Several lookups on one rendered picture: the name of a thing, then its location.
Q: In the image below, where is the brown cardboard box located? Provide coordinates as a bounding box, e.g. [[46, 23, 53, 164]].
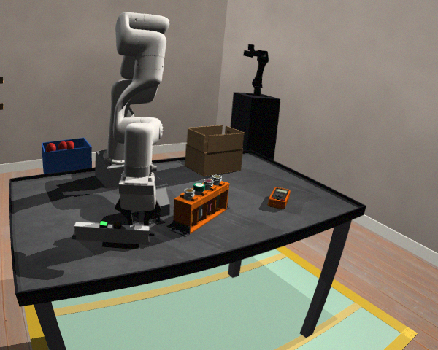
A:
[[185, 125, 244, 176]]

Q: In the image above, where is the orange tube holder plate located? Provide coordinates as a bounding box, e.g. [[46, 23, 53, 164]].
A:
[[174, 181, 229, 234]]

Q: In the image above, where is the orange pocket multimeter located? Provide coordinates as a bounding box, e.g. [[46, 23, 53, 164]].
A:
[[268, 187, 290, 209]]

